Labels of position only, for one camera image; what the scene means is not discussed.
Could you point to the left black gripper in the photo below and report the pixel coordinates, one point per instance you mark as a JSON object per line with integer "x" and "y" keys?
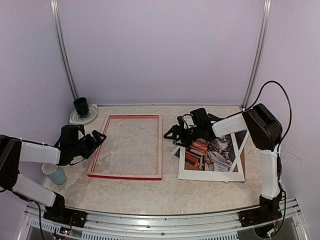
{"x": 93, "y": 145}

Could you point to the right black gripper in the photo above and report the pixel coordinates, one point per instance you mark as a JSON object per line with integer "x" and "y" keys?
{"x": 176, "y": 128}

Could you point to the cat photo print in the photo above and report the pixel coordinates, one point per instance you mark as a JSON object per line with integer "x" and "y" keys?
{"x": 217, "y": 155}

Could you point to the white mat board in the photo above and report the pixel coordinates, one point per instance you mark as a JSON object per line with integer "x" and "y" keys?
{"x": 193, "y": 175}

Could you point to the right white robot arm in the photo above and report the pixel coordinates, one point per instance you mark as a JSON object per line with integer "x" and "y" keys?
{"x": 266, "y": 134}

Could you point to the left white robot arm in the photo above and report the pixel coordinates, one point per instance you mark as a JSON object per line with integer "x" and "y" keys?
{"x": 14, "y": 151}

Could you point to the white round plate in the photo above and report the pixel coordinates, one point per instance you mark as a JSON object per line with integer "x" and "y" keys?
{"x": 92, "y": 115}

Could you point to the black cup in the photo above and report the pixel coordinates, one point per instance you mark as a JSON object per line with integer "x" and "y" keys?
{"x": 81, "y": 106}

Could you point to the light blue paper cup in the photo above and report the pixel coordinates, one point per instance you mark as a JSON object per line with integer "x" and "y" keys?
{"x": 55, "y": 173}

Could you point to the brown backing board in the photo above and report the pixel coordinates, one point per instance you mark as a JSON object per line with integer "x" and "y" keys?
{"x": 240, "y": 167}

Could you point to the front aluminium rail base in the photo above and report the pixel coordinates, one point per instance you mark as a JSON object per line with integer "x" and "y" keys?
{"x": 221, "y": 225}

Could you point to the right aluminium corner post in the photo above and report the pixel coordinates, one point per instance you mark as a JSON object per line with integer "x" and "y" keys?
{"x": 258, "y": 52}

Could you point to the aluminium corner post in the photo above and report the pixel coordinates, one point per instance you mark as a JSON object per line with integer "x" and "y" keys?
{"x": 258, "y": 52}
{"x": 54, "y": 6}

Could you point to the left aluminium corner post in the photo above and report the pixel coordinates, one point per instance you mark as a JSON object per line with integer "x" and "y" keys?
{"x": 54, "y": 6}

